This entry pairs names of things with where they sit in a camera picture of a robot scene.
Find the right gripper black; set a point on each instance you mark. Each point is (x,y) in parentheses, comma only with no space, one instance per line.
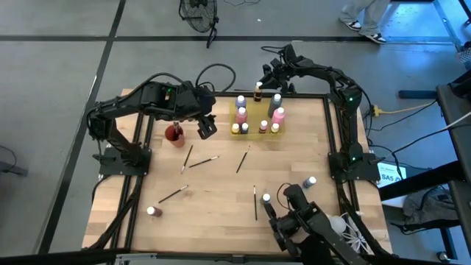
(285,73)

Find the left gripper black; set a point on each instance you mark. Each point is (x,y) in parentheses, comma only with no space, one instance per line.
(193,103)

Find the small tan paint bottle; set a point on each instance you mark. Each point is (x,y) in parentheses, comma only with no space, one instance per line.
(257,94)

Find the large gray paint bottle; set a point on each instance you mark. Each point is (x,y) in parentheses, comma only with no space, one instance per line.
(274,106)

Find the small ochre paint bottle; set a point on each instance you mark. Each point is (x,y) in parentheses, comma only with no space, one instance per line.
(235,128)

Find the large rose paint bottle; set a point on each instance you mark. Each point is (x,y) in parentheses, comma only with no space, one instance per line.
(241,117)

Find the large purple paint bottle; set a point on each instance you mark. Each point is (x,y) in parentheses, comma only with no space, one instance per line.
(240,101)

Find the small dark blue paint bottle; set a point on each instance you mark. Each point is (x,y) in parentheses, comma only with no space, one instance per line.
(244,128)

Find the large light pink paint bottle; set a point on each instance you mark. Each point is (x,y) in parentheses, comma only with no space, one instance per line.
(278,117)

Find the small pink paint bottle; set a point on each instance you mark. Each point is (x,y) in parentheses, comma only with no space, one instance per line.
(263,126)

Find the small green paint bottle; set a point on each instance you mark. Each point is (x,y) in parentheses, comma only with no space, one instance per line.
(265,198)

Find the small maroon paint bottle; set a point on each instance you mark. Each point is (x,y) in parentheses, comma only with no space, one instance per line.
(155,212)

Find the small light blue paint bottle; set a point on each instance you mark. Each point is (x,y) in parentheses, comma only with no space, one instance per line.
(309,183)

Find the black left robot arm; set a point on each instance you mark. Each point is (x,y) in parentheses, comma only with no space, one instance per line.
(121,106)

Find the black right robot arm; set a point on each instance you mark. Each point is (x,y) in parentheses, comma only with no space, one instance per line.
(346,110)

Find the orange plastic cup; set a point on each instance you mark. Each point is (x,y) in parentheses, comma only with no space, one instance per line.
(176,141)

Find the yellow translucent plastic bin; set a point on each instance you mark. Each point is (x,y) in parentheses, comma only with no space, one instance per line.
(255,114)

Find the black floor fan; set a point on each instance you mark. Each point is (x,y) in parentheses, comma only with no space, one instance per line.
(198,16)

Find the person's shoe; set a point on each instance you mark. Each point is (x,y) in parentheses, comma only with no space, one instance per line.
(354,25)
(375,38)
(464,57)

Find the person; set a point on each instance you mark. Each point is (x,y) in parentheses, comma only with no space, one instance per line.
(371,14)

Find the white SA5 label sign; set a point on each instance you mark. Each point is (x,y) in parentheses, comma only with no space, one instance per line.
(388,177)

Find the round lamp with white bulb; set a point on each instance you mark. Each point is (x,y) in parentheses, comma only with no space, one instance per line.
(338,223)

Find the black desk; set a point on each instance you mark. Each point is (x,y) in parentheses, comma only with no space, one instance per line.
(460,140)

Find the gray bag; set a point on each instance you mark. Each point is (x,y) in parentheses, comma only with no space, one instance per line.
(427,204)

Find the gray stand foot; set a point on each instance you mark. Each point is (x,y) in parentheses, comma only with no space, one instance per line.
(13,170)

